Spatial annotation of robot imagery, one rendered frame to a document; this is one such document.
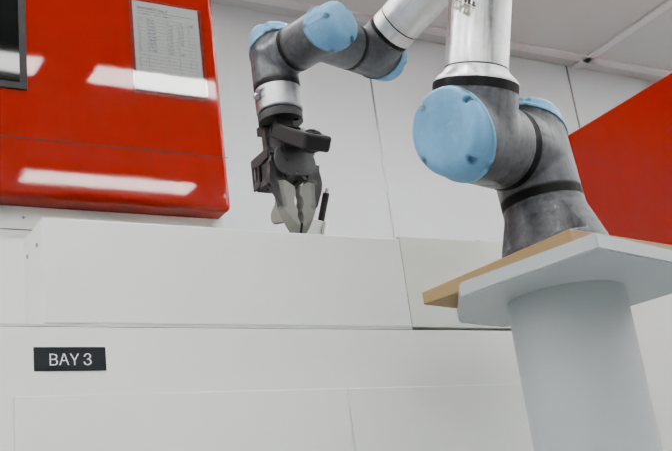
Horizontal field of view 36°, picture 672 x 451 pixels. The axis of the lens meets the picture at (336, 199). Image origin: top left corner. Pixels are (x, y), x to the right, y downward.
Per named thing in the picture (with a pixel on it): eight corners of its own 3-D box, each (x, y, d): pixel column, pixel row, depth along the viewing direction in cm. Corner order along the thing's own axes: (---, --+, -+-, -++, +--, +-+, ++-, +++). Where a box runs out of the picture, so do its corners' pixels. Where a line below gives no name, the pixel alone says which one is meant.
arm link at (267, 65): (271, 11, 166) (236, 34, 171) (278, 73, 162) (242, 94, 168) (306, 25, 172) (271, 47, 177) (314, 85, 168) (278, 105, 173)
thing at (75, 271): (24, 342, 137) (21, 240, 141) (379, 342, 164) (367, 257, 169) (43, 323, 129) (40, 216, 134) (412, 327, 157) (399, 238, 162)
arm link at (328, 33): (370, 9, 167) (321, 38, 173) (321, -10, 159) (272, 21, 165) (378, 53, 164) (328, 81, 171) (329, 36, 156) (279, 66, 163)
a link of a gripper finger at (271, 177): (295, 210, 160) (288, 158, 163) (300, 206, 159) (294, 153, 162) (267, 208, 158) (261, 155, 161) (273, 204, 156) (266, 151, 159)
